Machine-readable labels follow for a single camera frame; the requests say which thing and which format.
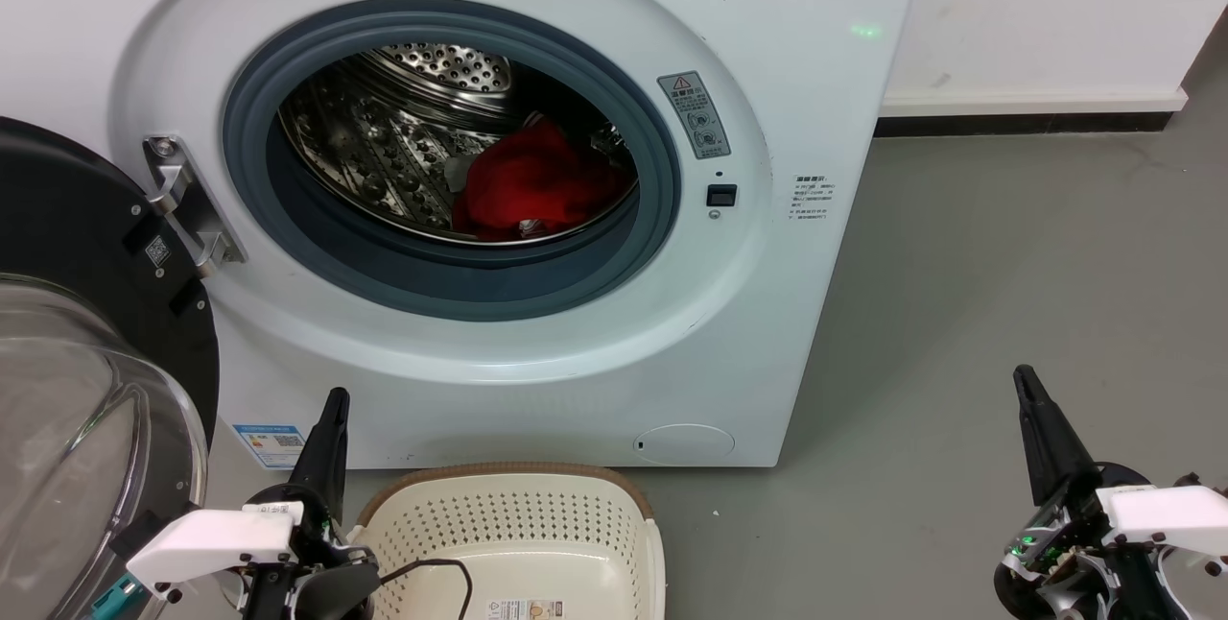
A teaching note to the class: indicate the white QR code sticker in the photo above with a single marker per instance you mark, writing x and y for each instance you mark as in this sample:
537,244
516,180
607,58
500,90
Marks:
157,250

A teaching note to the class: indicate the white wall baseboard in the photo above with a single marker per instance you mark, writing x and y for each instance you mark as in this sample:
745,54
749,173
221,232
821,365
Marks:
1031,104

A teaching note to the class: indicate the clear glass door bowl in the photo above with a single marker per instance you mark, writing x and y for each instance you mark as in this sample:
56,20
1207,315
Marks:
67,428

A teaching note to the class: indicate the teal plastic part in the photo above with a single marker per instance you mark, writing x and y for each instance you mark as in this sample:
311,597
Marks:
117,599

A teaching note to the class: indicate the white front-load washing machine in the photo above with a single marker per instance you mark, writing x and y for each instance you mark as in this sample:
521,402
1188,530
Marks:
537,390

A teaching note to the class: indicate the blue energy label sticker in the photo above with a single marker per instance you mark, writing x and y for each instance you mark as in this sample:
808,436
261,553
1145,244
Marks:
271,446

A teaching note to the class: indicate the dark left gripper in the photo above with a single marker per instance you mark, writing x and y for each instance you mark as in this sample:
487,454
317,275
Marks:
307,572

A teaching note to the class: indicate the grey rubber door gasket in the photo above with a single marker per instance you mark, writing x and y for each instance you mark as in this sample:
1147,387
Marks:
451,279

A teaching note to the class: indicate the grey warning sticker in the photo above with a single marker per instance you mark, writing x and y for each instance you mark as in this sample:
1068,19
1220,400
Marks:
695,115

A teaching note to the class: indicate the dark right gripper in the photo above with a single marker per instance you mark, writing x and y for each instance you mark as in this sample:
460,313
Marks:
1065,543

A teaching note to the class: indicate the stainless steel washing machine drum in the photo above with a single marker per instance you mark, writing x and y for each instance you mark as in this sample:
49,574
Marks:
374,140

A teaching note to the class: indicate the printed text sticker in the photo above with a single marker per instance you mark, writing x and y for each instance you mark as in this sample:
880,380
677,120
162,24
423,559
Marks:
812,197

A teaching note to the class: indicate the red garment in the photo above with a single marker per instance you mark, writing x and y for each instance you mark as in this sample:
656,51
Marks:
547,183

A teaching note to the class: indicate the black door latch socket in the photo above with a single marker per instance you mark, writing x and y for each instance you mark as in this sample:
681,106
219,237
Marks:
721,195

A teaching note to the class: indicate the black round washer door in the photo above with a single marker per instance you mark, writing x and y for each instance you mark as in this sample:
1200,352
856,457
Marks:
67,217

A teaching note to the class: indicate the round white filter cover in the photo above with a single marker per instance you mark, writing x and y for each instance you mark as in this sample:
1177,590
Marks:
684,444

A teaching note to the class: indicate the cream perforated laundry basket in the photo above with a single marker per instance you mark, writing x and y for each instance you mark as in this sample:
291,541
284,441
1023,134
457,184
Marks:
537,524

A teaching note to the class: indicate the chrome door hinge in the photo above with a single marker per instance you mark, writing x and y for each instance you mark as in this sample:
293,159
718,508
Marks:
187,202

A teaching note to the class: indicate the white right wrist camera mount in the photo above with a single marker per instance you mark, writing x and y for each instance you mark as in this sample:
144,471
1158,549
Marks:
1166,514

